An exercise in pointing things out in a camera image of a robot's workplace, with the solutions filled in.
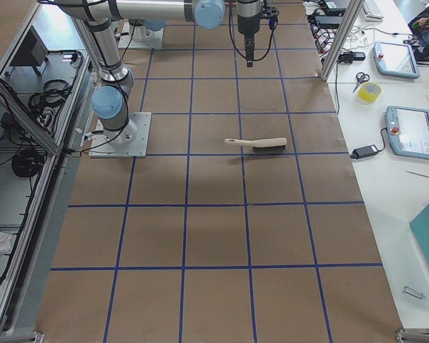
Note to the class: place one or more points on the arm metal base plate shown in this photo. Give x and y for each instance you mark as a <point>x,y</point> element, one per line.
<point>140,37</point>
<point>131,142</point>

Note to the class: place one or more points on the beige hand brush black bristles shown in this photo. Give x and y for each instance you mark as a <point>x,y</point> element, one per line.
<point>271,145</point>

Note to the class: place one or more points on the aluminium frame post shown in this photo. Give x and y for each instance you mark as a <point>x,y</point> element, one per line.
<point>345,27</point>

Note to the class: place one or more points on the lower teach pendant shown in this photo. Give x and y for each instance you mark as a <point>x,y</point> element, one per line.
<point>408,131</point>

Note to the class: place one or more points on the black handled scissors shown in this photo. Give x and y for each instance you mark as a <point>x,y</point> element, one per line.
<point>361,77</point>

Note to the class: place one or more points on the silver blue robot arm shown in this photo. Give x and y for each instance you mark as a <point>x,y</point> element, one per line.
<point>96,17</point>

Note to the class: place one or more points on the black power brick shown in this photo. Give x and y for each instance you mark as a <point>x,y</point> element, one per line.
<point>364,152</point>

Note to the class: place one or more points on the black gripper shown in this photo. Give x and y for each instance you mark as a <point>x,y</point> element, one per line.
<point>245,21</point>

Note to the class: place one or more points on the yellow tape roll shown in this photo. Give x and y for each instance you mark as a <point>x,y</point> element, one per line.
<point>369,92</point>

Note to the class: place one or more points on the upper teach pendant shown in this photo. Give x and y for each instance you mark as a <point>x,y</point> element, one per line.
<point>395,60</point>

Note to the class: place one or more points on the teach pendant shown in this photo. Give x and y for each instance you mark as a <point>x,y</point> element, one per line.
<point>408,131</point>
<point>395,60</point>

